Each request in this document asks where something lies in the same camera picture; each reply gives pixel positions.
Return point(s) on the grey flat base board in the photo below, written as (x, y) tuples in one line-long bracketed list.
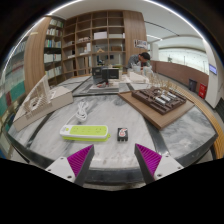
[(103, 88)]

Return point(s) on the white model on beige base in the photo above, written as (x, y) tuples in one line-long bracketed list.
[(55, 101)]

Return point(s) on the wall poster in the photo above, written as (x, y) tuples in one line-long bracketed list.
[(140, 44)]

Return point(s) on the black box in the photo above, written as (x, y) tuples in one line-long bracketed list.
[(97, 75)]

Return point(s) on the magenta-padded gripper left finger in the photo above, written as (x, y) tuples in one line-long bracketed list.
[(71, 165)]

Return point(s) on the person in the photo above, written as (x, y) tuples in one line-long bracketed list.
[(136, 60)]

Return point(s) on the long brown counter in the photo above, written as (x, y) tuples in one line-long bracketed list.
[(176, 73)]

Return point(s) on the wooden bookshelf with books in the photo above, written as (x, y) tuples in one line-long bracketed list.
[(53, 50)]

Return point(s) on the ceiling light strip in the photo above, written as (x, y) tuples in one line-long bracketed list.
[(154, 37)]

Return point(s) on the wall screen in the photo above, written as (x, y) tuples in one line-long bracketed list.
[(213, 69)]

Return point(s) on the dark bin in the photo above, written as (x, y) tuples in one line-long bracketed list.
[(192, 85)]

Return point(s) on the small white architectural model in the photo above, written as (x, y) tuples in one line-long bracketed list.
[(138, 78)]

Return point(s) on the black charger block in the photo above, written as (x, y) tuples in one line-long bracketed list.
[(122, 134)]

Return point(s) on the red bin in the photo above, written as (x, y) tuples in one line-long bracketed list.
[(202, 91)]

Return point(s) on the wooden base board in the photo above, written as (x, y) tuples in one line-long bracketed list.
[(156, 118)]

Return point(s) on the wooden grid shelf unit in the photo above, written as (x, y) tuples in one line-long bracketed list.
[(96, 40)]

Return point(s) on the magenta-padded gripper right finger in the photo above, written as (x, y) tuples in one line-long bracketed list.
[(156, 163)]

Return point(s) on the dark brown architectural model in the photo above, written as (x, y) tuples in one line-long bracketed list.
[(158, 100)]

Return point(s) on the white and green power strip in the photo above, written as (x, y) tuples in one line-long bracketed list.
[(85, 132)]

